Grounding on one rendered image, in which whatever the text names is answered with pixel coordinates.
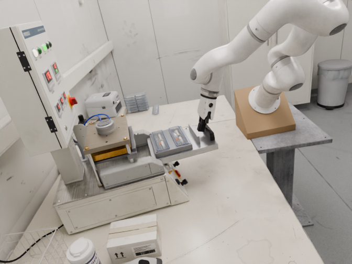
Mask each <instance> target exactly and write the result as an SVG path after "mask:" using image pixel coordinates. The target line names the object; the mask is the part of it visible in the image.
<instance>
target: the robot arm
mask: <svg viewBox="0 0 352 264"><path fill-rule="evenodd" d="M348 22H349V12H348V9H347V7H346V5H345V4H344V2H343V1H342V0H270V1H269V2H268V3H267V4H266V5H265V6H264V7H263V8H262V9H261V10H260V11H259V12H258V14H257V15H256V16H255V17H254V18H253V19H252V20H251V21H250V22H249V23H248V24H247V25H246V26H245V27H244V28H243V30H242V31H241V32H240V33H239V34H238V35H237V36H236V37H235V38H234V39H233V40H232V41H231V42H230V43H228V44H226V45H223V46H220V47H217V48H215V49H213V50H211V51H209V52H208V53H206V54H205V55H204V56H203V57H201V58H200V60H199V61H198V62H197V63H196V64H195V65H194V66H193V68H192V70H191V72H190V79H191V81H192V82H193V83H196V84H202V85H201V90H200V94H201V98H200V101H199V105H198V109H197V113H198V115H199V123H198V127H197V130H198V131H201V132H204V131H205V126H206V124H208V122H209V119H210V120H213V118H214V113H215V107H216V99H217V97H218V96H219V92H220V89H221V84H222V80H223V76H224V72H225V68H226V66H227V65H231V64H237V63H241V62H243V61H244V60H246V59H247V58H248V57H249V56H250V55H251V54H252V53H254V52H255V51H256V50H257V49H258V48H259V47H260V46H261V45H263V44H264V43H265V42H266V41H267V40H268V39H269V38H270V37H271V36H272V35H273V34H275V33H276V32H277V31H278V30H279V29H280V28H281V27H282V26H284V25H285V24H292V25H293V27H292V30H291V32H290V34H289V36H288V38H287V40H286V41H285V42H284V43H282V44H280V45H277V46H275V47H273V48H272V49H271V50H270V51H269V53H268V63H269V65H270V67H271V69H272V71H271V72H269V73H268V74H267V75H266V77H265V78H264V80H263V82H262V84H261V85H260V86H257V87H255V88H253V89H252V90H251V92H250V93H249V96H248V101H249V105H250V106H251V108H252V109H253V110H255V111H256V112H258V113H261V114H270V113H272V112H274V111H275V110H276V109H277V108H278V107H279V105H280V94H281V93H282V92H283V91H285V92H288V91H294V90H297V89H299V88H300V87H301V86H302V85H303V84H304V82H305V73H304V71H303V69H302V67H301V65H300V63H299V61H298V59H297V56H301V55H303V54H305V53H306V52H307V51H308V50H309V49H310V47H311V46H312V44H313V43H314V42H315V40H316V39H317V37H318V36H332V35H335V34H337V33H339V32H341V31H342V30H343V29H344V28H345V27H346V26H347V24H348Z"/></svg>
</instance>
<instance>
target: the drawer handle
mask: <svg viewBox="0 0 352 264"><path fill-rule="evenodd" d="M205 131H206V132H207V133H208V135H209V136H210V140H211V141H212V140H215V135H214V132H213V131H212V130H211V129H210V128H209V126H208V125H207V124H206V126H205Z"/></svg>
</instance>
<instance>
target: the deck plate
mask: <svg viewBox="0 0 352 264"><path fill-rule="evenodd" d="M137 154H138V157H137V158H133V159H134V160H137V159H141V158H145V157H149V156H151V154H150V150H149V147H148V145H145V146H141V147H137ZM126 162H130V160H128V158H127V157H123V158H119V159H115V160H112V161H108V162H103V163H100V164H96V168H97V171H98V173H99V176H100V178H101V169H104V168H108V167H111V166H115V165H118V164H122V163H126ZM82 163H83V166H84V167H85V169H84V176H83V180H81V181H77V182H73V183H69V184H66V185H64V181H63V179H62V176H61V178H60V181H59V185H58V188H57V192H56V195H55V198H54V202H53V205H52V207H56V206H60V205H63V204H67V203H71V202H75V201H78V200H82V199H85V198H88V197H92V196H96V195H99V194H103V193H107V192H110V191H114V190H118V189H122V188H125V187H128V186H132V185H135V184H139V183H143V182H147V181H150V180H154V179H157V178H161V177H165V176H166V173H163V174H159V175H155V176H152V177H148V178H145V179H141V180H138V181H134V182H130V183H126V184H123V185H119V186H115V187H112V188H109V189H105V188H104V185H103V186H102V187H98V182H97V180H96V177H95V174H94V172H93V169H92V167H91V164H90V161H89V159H87V161H83V162H82ZM101 182H102V179H101Z"/></svg>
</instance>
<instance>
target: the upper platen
mask: <svg viewBox="0 0 352 264"><path fill-rule="evenodd" d="M129 146H130V149H131V151H132V148H131V142H130V144H129ZM91 155H92V157H93V160H94V163H95V164H100V163H103V162H108V161H112V160H115V159H119V158H123V157H127V150H126V146H125V145H123V146H119V147H115V148H111V149H107V150H103V151H99V152H95V153H92V154H91Z"/></svg>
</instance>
